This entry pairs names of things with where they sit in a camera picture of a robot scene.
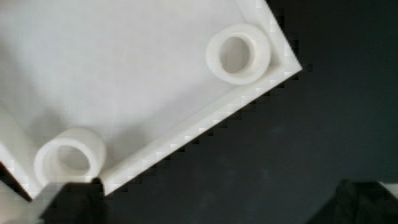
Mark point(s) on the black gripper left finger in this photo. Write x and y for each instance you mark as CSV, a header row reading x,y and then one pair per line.
x,y
78,206

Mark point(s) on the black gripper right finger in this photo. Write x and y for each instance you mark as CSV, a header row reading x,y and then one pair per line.
x,y
363,205

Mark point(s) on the white square tabletop panel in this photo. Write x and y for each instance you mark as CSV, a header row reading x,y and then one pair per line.
x,y
126,72

